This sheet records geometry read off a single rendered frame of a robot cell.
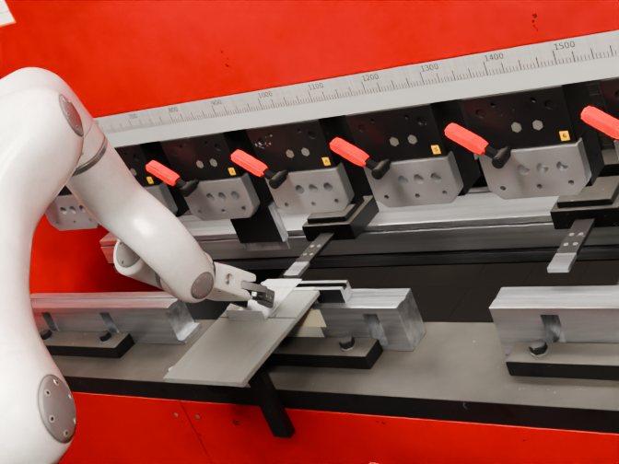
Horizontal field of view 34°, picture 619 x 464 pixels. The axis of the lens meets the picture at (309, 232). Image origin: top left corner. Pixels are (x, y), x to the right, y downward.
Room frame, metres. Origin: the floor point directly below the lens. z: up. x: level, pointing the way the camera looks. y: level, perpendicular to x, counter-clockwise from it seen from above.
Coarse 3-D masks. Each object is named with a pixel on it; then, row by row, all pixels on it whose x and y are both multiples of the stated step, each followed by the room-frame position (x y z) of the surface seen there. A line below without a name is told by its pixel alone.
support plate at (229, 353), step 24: (288, 312) 1.58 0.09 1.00; (216, 336) 1.60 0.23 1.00; (240, 336) 1.56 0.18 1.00; (264, 336) 1.53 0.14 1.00; (192, 360) 1.55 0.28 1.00; (216, 360) 1.52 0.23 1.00; (240, 360) 1.49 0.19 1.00; (264, 360) 1.47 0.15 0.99; (216, 384) 1.45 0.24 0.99; (240, 384) 1.42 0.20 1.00
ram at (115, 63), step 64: (64, 0) 1.77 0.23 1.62; (128, 0) 1.67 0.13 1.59; (192, 0) 1.59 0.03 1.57; (256, 0) 1.51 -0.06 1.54; (320, 0) 1.44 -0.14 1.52; (384, 0) 1.37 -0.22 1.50; (448, 0) 1.31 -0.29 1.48; (512, 0) 1.25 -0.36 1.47; (576, 0) 1.20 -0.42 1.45; (0, 64) 1.92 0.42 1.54; (64, 64) 1.81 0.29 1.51; (128, 64) 1.72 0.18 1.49; (192, 64) 1.63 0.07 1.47; (256, 64) 1.54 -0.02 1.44; (320, 64) 1.47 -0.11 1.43; (384, 64) 1.40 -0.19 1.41; (576, 64) 1.22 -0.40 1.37; (192, 128) 1.67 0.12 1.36
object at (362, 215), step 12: (360, 204) 1.85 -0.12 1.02; (372, 204) 1.85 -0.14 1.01; (312, 216) 1.86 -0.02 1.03; (324, 216) 1.83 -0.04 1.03; (336, 216) 1.81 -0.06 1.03; (348, 216) 1.81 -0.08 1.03; (360, 216) 1.82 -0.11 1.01; (372, 216) 1.84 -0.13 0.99; (312, 228) 1.84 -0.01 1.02; (324, 228) 1.83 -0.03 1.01; (336, 228) 1.81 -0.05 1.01; (348, 228) 1.79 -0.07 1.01; (360, 228) 1.80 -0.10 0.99; (312, 240) 1.85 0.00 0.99; (324, 240) 1.79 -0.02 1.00; (312, 252) 1.76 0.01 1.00; (300, 264) 1.73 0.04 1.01; (288, 276) 1.71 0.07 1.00
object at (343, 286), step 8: (328, 280) 1.64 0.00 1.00; (336, 280) 1.62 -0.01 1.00; (344, 280) 1.61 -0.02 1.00; (320, 288) 1.62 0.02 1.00; (328, 288) 1.61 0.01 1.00; (336, 288) 1.59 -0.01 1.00; (344, 288) 1.60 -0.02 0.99; (320, 296) 1.62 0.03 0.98; (328, 296) 1.61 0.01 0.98; (336, 296) 1.60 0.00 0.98; (344, 296) 1.59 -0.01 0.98
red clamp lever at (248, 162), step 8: (240, 152) 1.57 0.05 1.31; (232, 160) 1.57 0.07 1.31; (240, 160) 1.56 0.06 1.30; (248, 160) 1.56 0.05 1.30; (256, 160) 1.56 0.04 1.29; (248, 168) 1.56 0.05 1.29; (256, 168) 1.55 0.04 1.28; (264, 168) 1.55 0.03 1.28; (264, 176) 1.54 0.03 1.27; (272, 176) 1.54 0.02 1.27; (280, 176) 1.53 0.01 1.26; (272, 184) 1.53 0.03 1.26; (280, 184) 1.53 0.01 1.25
